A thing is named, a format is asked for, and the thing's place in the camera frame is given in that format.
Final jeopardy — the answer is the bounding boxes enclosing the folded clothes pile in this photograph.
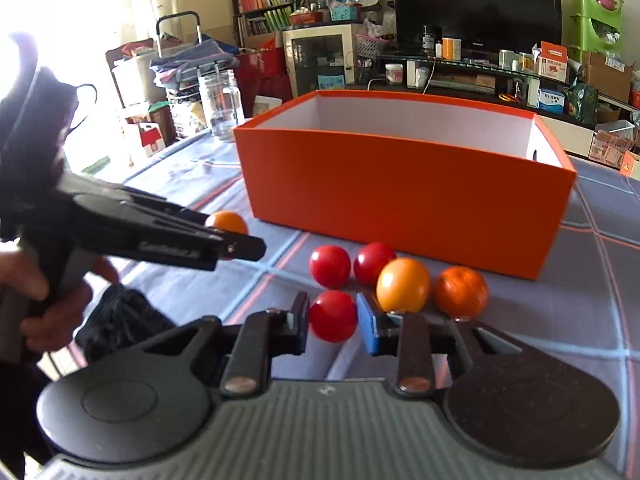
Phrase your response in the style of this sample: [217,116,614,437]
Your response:
[150,42,241,86]

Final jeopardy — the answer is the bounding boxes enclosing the orange cardboard box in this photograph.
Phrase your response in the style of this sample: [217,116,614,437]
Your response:
[233,90,578,282]

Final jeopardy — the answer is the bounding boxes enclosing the black television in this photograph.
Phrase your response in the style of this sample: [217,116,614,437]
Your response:
[390,0,563,53]

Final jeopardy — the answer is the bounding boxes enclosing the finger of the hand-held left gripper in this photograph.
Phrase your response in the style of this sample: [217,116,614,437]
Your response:
[150,204,267,262]

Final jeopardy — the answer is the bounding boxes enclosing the pink plastic basket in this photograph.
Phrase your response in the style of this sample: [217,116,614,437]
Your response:
[355,34,391,58]

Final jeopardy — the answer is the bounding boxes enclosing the black cloth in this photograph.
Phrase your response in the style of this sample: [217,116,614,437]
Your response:
[75,284,188,361]

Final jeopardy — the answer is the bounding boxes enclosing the white glass-door cabinet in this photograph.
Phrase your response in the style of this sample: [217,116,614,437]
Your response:
[282,23,363,98]

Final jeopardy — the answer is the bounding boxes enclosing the bookshelf with books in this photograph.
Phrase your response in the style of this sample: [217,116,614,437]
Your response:
[229,0,296,48]

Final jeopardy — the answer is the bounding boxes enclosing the large cardboard box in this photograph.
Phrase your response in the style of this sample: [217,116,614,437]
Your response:
[107,40,166,108]

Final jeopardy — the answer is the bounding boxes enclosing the cream television cabinet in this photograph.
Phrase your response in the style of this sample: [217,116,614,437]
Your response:
[367,55,608,158]

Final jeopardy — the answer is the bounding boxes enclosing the white wire shopping trolley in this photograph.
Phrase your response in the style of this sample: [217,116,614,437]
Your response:
[150,11,241,136]

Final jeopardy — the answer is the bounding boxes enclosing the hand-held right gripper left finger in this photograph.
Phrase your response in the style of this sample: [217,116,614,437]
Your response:
[172,291,311,397]

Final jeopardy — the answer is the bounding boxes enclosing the red tomato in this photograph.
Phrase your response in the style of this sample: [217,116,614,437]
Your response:
[309,245,352,289]
[353,242,397,287]
[309,290,358,343]

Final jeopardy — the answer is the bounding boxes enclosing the teal plastic basket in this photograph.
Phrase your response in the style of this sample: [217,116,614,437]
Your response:
[330,2,362,22]

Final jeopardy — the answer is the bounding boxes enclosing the blue and white carton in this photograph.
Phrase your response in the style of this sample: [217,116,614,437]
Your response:
[539,87,568,110]

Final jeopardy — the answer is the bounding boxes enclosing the white standing air conditioner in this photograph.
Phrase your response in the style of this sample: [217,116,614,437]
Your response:
[177,0,236,46]

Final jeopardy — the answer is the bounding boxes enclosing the brown cardboard box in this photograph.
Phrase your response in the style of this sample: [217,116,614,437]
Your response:
[582,52,636,103]

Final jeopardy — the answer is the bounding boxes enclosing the person's left hand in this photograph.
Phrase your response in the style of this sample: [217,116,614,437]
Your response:
[0,249,121,353]

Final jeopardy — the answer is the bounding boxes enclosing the orange and white carton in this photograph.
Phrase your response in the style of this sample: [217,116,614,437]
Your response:
[537,42,569,82]

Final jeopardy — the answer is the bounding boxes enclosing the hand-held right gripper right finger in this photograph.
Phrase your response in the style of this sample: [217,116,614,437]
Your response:
[356,292,521,397]

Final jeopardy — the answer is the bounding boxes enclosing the red bag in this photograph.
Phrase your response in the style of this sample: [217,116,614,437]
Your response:
[235,50,293,106]

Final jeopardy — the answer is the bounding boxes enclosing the green stacking bins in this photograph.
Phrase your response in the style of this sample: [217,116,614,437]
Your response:
[569,0,626,66]

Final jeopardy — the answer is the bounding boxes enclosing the blue plaid tablecloth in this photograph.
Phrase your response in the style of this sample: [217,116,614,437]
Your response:
[45,127,640,480]

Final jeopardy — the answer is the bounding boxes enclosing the round orange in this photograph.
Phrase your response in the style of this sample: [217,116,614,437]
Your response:
[376,257,432,313]
[205,211,249,241]
[434,266,489,320]

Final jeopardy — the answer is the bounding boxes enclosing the green snack bag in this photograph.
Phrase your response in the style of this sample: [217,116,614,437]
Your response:
[566,81,598,130]

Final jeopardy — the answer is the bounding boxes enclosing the red and white carton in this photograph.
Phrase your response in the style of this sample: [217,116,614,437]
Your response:
[125,122,168,158]

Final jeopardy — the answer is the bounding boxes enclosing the clear glass mug jar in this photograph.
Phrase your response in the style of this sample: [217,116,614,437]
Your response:
[197,69,246,142]

